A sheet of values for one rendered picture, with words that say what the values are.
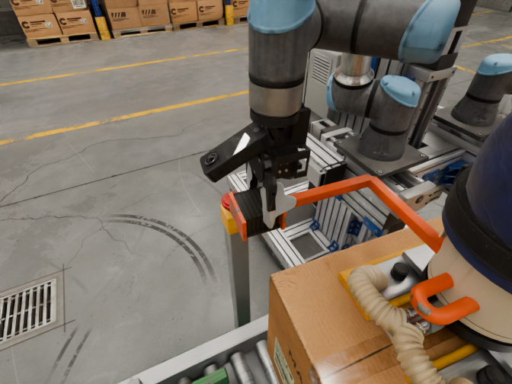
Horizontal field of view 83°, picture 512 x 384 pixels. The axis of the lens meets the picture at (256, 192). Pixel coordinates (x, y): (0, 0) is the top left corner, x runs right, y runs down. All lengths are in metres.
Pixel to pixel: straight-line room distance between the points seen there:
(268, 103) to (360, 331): 0.42
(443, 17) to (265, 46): 0.20
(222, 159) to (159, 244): 1.72
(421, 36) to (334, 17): 0.11
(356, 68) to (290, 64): 0.56
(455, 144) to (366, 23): 1.07
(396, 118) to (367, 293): 0.59
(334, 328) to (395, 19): 0.48
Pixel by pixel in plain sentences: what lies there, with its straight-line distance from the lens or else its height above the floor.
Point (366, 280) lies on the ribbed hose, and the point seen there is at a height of 1.15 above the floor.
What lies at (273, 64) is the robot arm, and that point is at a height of 1.47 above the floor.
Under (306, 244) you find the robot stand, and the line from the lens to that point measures 1.78.
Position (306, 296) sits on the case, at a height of 1.07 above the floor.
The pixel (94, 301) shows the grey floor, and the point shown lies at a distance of 2.02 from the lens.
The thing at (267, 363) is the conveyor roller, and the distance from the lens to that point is 1.09.
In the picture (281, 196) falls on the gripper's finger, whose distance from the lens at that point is 0.49.
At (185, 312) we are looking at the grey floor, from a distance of 1.81.
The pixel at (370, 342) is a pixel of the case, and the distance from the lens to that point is 0.59.
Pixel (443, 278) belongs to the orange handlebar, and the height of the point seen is 1.21.
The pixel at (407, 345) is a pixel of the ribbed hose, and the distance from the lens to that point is 0.50.
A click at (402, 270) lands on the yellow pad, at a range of 0.63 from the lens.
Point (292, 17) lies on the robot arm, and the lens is 0.37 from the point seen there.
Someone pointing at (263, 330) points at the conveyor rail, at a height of 0.59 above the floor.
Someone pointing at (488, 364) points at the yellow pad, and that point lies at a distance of 0.63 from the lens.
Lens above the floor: 1.59
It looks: 42 degrees down
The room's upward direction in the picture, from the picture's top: straight up
